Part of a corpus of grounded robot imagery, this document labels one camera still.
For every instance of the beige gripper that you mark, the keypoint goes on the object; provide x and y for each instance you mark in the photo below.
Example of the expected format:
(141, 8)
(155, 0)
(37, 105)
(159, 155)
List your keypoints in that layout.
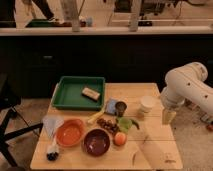
(167, 116)

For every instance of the beige block eraser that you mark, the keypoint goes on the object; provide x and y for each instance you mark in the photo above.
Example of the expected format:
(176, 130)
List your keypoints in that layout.
(90, 93)

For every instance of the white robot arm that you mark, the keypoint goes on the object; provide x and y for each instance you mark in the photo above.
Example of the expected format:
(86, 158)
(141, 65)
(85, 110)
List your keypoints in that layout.
(186, 83)

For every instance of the purple bowl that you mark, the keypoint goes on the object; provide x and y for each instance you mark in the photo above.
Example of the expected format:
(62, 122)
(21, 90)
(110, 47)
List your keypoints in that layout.
(96, 142)

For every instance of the orange bowl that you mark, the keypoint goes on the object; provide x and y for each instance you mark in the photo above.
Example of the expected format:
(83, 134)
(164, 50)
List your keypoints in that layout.
(70, 133)

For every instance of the white paper cup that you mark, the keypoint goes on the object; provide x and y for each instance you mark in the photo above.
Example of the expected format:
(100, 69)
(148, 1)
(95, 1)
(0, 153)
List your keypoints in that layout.
(147, 103)

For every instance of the green leafy vegetable toy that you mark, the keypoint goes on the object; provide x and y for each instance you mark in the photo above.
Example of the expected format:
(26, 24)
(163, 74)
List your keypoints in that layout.
(125, 124)

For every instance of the dark metal cup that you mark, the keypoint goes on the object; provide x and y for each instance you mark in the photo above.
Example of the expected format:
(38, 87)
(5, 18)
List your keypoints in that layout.
(120, 108)

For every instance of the orange fruit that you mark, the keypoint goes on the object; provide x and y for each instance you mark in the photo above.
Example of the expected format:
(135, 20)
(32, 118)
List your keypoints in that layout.
(120, 138)

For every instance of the dark grape bunch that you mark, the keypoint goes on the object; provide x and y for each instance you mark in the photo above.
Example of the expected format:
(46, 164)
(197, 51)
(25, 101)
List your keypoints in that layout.
(108, 125)

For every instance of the yellow banana toy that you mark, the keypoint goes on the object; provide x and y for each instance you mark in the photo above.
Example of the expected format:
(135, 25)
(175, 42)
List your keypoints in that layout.
(94, 117)

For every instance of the green plastic tray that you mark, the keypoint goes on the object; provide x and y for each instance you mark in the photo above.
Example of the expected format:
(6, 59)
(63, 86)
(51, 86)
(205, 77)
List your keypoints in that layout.
(68, 94)

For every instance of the clear plastic bag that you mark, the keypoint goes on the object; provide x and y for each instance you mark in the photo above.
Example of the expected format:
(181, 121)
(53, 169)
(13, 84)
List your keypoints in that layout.
(51, 124)

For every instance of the white brush with dark head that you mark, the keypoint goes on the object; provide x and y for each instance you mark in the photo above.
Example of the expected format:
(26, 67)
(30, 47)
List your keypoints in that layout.
(52, 151)

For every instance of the green bin in background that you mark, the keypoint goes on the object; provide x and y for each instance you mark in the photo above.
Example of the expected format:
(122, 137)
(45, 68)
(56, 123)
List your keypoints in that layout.
(41, 23)

